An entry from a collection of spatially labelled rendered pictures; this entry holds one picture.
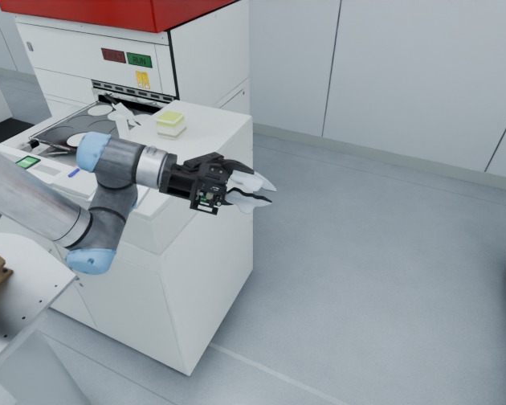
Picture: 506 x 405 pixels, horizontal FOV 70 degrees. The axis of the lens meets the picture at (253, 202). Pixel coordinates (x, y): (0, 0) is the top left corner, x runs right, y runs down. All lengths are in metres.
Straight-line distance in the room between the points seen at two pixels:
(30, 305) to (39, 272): 0.11
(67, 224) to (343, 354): 1.42
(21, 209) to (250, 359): 1.32
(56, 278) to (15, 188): 0.50
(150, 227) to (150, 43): 0.79
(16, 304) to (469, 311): 1.93
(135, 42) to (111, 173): 0.94
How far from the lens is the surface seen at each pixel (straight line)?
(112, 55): 1.68
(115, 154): 0.68
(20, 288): 1.11
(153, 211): 0.96
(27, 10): 1.88
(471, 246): 2.53
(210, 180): 0.63
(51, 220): 0.66
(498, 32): 2.70
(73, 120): 1.66
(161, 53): 1.51
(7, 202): 0.64
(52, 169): 1.25
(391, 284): 2.11
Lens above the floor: 1.57
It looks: 40 degrees down
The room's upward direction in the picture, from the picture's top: straight up
